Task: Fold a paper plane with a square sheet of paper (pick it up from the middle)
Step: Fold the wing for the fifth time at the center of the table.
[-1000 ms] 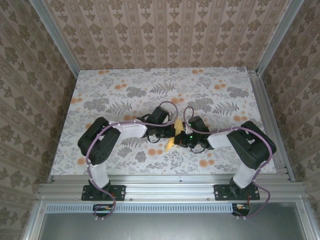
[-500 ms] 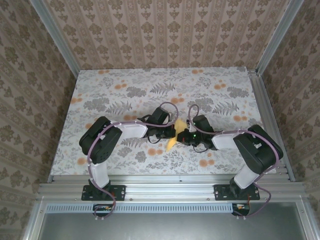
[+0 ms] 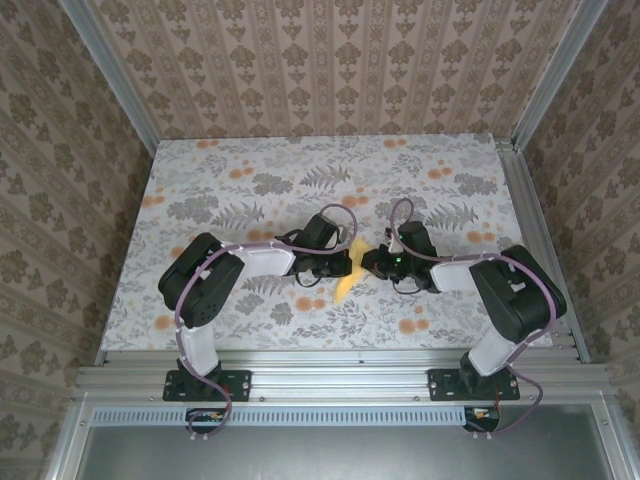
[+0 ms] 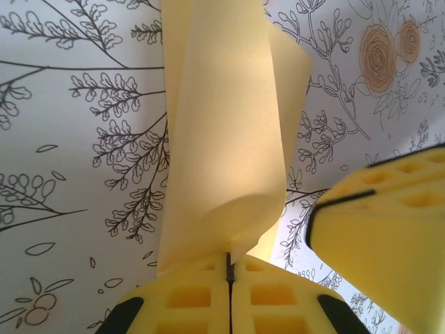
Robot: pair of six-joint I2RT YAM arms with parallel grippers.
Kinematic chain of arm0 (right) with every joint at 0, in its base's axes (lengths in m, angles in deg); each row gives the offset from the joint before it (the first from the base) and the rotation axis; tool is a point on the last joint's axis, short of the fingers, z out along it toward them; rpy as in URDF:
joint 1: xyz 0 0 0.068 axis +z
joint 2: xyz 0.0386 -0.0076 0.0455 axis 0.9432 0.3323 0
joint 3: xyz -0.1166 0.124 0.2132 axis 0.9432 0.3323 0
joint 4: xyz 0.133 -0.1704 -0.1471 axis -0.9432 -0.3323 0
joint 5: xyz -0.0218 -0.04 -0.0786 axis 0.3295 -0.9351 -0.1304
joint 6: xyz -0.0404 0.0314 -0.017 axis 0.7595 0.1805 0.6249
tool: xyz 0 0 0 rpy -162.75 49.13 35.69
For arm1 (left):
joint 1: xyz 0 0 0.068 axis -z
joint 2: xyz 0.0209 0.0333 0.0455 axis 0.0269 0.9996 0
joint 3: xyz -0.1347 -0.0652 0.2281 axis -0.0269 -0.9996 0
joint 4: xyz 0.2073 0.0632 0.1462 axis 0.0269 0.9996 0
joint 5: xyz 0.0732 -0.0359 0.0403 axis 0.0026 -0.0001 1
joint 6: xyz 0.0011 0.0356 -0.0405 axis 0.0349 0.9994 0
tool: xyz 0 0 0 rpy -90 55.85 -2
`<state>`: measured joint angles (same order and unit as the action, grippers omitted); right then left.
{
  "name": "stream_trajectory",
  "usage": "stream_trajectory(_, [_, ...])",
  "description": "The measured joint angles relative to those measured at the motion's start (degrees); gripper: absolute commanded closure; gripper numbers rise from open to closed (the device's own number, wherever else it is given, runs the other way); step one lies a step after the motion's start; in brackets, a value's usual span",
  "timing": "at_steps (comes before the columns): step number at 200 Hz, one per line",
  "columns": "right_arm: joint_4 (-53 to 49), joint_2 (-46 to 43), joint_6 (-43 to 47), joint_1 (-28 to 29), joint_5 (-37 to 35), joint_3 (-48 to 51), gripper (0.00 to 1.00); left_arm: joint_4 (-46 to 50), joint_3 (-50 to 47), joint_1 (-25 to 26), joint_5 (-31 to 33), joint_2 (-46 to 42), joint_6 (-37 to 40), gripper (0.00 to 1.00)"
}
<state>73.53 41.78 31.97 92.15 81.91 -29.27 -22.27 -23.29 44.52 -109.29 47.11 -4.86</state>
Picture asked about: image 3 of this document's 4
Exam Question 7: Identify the yellow cloth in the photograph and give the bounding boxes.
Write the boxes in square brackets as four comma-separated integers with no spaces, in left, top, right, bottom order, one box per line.
[333,238,371,305]

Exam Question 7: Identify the grey metal sheet panel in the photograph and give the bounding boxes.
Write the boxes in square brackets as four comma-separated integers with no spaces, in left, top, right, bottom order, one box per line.
[74,424,616,480]

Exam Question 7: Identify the floral patterned table cover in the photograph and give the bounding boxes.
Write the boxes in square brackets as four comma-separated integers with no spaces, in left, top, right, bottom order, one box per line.
[99,133,554,351]

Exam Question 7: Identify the black controller board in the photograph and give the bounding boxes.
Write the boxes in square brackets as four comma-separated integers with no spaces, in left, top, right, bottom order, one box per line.
[186,407,227,435]
[462,405,501,433]

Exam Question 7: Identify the right gripper black cable loop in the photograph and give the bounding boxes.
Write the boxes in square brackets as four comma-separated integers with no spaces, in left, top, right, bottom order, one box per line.
[392,279,427,297]

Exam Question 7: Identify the aluminium frame rail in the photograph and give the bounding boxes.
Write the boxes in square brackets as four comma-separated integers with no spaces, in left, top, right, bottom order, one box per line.
[74,349,614,402]

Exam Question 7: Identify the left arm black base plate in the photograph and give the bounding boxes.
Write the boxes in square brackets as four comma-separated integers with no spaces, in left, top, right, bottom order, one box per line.
[162,368,252,403]

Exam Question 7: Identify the aluminium side rail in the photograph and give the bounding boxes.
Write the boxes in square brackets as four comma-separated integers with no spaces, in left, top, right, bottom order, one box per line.
[497,139,591,364]

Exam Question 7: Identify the grey slotted cable duct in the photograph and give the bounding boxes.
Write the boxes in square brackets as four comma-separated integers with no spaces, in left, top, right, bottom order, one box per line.
[92,405,501,426]

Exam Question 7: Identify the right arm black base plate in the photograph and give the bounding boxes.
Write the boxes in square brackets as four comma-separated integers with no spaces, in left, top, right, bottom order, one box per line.
[427,368,521,403]

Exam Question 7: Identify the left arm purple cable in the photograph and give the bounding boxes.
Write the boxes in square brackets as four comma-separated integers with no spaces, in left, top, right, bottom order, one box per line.
[174,203,358,444]

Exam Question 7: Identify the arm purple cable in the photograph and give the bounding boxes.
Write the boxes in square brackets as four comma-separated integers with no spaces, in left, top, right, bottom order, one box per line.
[389,198,568,444]
[174,203,358,444]

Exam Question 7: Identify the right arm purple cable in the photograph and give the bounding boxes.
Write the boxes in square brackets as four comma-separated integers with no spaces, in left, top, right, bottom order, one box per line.
[389,198,568,444]

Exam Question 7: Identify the aluminium corner post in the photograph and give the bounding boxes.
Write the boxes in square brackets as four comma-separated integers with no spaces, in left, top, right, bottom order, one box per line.
[512,0,601,151]
[59,0,161,156]

